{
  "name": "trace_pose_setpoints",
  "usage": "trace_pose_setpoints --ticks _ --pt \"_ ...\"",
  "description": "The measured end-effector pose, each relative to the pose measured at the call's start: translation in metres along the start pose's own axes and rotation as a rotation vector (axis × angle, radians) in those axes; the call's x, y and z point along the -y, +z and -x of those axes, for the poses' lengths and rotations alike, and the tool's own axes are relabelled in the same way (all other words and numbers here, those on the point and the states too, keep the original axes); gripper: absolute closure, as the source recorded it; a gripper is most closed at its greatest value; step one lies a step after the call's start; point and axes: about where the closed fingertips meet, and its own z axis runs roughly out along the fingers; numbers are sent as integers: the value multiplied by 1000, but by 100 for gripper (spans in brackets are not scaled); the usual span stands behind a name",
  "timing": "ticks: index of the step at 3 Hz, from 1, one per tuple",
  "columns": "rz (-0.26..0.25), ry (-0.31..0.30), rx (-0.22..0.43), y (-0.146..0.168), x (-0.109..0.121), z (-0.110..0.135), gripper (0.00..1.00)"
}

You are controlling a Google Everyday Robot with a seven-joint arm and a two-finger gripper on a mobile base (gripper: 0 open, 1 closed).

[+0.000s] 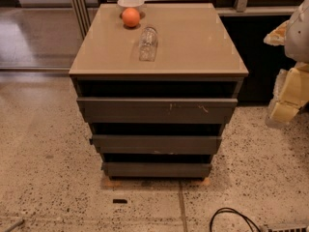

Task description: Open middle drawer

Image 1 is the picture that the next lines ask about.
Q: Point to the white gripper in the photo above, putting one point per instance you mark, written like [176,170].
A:
[298,36]

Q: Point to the orange fruit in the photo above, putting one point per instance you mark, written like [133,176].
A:
[130,17]

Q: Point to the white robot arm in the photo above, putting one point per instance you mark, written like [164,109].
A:
[296,44]

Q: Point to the grey drawer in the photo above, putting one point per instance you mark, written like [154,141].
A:
[159,170]
[157,144]
[157,111]

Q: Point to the grey three-drawer cabinet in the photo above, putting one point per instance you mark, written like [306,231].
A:
[195,59]

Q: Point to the white bowl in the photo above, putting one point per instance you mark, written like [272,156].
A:
[135,4]

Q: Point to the black floor marker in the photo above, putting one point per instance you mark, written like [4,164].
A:
[119,201]

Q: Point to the grey floor rod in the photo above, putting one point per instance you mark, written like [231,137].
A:
[14,226]

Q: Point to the grey top drawer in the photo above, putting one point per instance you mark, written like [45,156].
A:
[157,111]

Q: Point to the grey bottom drawer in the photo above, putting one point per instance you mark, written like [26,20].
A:
[159,170]

